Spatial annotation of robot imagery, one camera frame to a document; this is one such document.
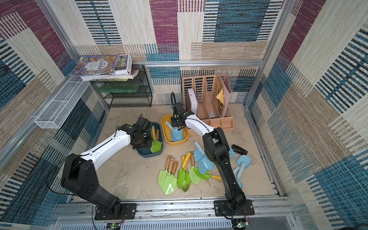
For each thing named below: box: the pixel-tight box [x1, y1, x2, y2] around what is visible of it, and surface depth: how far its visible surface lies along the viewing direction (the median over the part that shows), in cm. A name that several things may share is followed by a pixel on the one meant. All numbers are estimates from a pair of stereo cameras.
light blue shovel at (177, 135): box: [171, 128, 184, 142], surface depth 99 cm
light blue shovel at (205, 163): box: [193, 141, 216, 174], surface depth 91 cm
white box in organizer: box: [187, 88, 198, 116], surface depth 98 cm
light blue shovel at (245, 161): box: [236, 154, 252, 182], surface depth 90 cm
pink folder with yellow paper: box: [216, 73, 232, 118], surface depth 93 cm
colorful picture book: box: [69, 55, 120, 76], surface depth 83 cm
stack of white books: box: [80, 54, 139, 82], surface depth 83 cm
